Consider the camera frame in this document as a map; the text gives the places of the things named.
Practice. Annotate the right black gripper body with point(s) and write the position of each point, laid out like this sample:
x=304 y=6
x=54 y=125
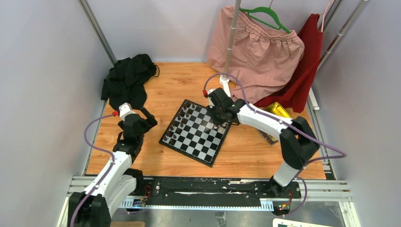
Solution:
x=217 y=116

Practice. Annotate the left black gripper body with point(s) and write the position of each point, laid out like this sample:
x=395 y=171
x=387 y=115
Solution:
x=144 y=126

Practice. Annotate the black white chessboard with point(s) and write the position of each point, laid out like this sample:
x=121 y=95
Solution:
x=195 y=136

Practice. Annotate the yellow metal tray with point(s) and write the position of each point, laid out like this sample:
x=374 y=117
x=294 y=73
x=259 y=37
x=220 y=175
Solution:
x=276 y=109

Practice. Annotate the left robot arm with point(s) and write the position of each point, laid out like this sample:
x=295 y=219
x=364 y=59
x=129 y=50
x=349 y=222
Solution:
x=96 y=204

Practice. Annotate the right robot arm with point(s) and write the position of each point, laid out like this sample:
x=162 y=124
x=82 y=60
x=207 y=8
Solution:
x=297 y=140

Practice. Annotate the white clothes rack stand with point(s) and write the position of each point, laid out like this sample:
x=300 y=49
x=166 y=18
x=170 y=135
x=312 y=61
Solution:
x=224 y=80

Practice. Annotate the black cloth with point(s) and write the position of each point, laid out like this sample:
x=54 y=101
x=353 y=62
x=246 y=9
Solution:
x=126 y=79

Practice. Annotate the pink shorts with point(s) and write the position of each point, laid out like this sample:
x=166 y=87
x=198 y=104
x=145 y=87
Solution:
x=263 y=59

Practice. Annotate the red garment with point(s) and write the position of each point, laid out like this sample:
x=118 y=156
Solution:
x=294 y=95

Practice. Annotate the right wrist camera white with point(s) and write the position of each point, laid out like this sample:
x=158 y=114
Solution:
x=211 y=104

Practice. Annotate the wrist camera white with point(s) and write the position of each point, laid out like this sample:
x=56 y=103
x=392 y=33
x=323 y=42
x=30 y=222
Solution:
x=211 y=104
x=124 y=110

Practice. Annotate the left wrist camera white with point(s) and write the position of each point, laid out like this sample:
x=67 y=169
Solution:
x=124 y=110

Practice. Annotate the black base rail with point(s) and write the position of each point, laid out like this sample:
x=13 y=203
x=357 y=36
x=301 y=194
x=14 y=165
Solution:
x=195 y=192

